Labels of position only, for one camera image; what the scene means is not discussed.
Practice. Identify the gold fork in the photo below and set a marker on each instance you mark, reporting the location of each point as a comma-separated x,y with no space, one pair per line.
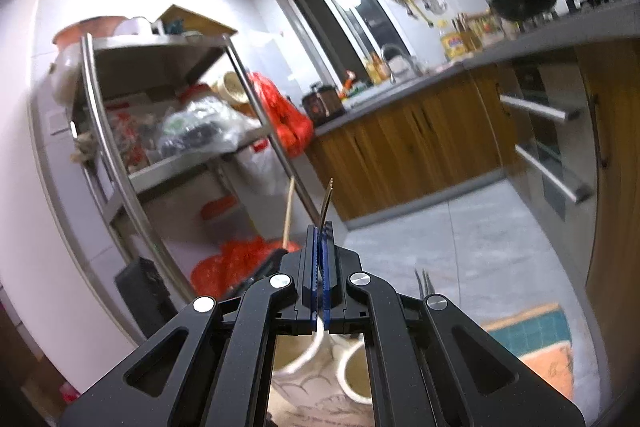
327,207

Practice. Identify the wooden lower cabinets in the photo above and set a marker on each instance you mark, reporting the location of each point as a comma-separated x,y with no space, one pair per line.
415,147

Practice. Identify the hanging red plastic bag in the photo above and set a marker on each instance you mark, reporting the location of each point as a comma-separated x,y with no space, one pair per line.
280,112

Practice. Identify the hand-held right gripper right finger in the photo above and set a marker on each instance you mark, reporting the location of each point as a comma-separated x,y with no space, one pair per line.
327,269

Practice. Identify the white plastic bag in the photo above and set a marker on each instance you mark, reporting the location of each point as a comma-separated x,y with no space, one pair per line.
260,168

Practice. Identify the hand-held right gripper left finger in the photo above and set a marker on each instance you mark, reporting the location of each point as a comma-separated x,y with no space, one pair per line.
312,269

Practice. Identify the sliding window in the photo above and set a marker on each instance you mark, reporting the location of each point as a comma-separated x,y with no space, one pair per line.
340,22

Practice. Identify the large white ceramic cup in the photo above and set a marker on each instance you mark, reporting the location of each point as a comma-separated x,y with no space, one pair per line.
300,362

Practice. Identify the clear plastic bag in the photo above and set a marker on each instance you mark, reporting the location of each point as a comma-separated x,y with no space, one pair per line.
200,127

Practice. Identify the cardboard board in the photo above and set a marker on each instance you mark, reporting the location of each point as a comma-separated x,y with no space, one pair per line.
195,19

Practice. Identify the large red plastic bag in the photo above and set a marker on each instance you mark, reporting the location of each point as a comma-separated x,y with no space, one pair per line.
235,263

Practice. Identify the metal shelf rack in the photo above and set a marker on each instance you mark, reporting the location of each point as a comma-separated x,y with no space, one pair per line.
160,44

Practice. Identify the orange basin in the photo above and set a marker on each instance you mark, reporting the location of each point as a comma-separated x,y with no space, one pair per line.
85,29

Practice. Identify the printed table mat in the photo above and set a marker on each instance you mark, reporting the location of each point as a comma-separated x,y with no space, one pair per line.
535,339

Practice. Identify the built-in oven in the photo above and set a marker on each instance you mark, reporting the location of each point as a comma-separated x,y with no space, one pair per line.
545,132

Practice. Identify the wooden knife block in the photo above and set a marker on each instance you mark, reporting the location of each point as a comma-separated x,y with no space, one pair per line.
467,33

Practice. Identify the orange package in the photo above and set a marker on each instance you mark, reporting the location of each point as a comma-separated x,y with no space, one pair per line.
217,208

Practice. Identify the sink faucet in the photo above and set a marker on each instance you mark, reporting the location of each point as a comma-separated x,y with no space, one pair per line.
395,56

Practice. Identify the small white ceramic cup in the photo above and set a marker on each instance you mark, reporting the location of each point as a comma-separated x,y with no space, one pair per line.
355,369

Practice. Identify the rice cooker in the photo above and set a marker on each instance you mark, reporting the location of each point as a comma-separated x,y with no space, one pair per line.
322,102

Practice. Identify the wooden chopstick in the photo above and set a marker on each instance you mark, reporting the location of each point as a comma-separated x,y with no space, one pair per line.
287,217

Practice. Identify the black box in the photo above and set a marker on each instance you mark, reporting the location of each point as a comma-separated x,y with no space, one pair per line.
142,287

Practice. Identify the cooking oil bottle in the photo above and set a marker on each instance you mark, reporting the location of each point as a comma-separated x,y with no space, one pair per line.
452,42

